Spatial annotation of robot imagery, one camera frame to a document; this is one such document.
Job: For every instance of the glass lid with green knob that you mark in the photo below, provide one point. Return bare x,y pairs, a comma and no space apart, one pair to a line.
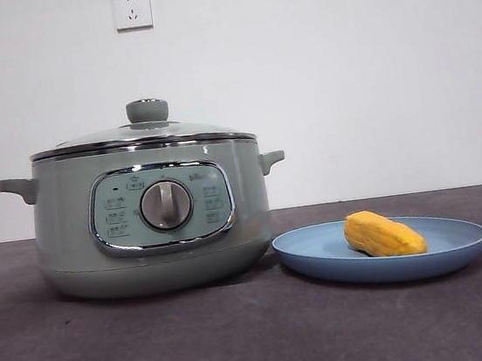
147,109

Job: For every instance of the blue round plate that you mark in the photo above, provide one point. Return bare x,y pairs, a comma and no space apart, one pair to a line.
321,263

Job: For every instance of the pale green electric steamer pot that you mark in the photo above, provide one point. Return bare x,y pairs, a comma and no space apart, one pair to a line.
69,237

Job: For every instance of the white wall power socket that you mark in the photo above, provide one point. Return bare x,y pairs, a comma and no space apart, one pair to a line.
133,9

